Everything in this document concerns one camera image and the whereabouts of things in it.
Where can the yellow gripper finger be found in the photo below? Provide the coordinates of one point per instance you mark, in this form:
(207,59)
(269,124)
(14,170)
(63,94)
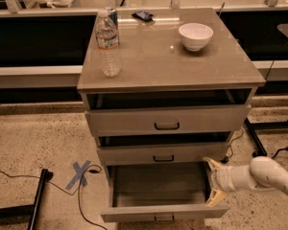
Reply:
(216,196)
(213,165)

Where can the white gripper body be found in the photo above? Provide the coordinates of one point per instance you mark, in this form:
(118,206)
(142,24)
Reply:
(222,179)

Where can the grey bottom drawer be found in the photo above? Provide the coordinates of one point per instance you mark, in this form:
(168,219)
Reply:
(161,193)

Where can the grey drawer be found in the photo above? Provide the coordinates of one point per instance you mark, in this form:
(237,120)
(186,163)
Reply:
(162,148)
(166,120)
(161,193)

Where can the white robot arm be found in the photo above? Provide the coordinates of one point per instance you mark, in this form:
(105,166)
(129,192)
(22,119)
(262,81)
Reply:
(262,174)

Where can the grey top drawer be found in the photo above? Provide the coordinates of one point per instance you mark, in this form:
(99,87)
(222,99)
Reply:
(166,120)

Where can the grey drawer cabinet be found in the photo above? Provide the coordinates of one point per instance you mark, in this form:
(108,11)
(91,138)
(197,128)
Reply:
(158,71)

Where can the grey middle drawer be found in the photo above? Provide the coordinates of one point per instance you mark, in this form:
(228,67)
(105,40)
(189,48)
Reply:
(162,148)

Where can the black stand leg right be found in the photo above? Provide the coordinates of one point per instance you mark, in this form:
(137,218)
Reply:
(259,150)

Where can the black stand leg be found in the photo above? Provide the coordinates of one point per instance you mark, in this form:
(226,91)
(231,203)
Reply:
(259,150)
(27,213)

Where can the white ceramic bowl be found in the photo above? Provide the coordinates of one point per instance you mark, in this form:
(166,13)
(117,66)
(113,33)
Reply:
(195,36)

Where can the blue tape cross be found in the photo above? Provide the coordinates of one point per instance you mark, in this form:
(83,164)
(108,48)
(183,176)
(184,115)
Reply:
(79,175)

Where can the dark blue snack packet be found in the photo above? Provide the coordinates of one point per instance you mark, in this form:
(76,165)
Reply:
(143,16)

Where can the clear plastic water bottle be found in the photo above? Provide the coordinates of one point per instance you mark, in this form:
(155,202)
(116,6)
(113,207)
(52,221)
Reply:
(107,39)

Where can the soda can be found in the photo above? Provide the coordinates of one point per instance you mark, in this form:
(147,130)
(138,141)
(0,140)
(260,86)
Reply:
(112,14)

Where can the black stand leg left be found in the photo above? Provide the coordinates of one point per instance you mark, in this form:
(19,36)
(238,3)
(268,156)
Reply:
(27,213)

